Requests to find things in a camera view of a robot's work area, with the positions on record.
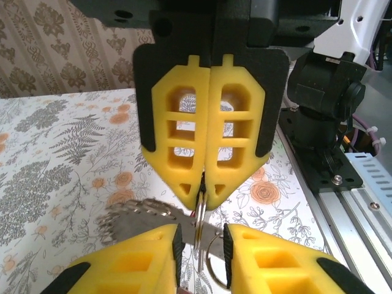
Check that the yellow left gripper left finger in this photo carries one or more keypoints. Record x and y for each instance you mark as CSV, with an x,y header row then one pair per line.
x,y
122,269

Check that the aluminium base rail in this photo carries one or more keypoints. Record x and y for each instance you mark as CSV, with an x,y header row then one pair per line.
x,y
352,214

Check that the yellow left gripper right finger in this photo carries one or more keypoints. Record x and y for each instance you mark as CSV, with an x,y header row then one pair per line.
x,y
291,269

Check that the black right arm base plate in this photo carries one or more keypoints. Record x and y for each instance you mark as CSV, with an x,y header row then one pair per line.
x,y
321,177

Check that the grey metal panel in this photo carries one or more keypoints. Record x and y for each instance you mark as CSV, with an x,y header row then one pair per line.
x,y
382,107

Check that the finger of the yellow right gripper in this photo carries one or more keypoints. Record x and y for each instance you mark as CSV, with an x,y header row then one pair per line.
x,y
214,128
200,128

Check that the metal disc with split rings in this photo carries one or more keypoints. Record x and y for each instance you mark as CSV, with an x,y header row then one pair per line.
x,y
137,226

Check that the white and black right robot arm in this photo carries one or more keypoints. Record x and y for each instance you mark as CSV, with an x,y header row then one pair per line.
x,y
324,88

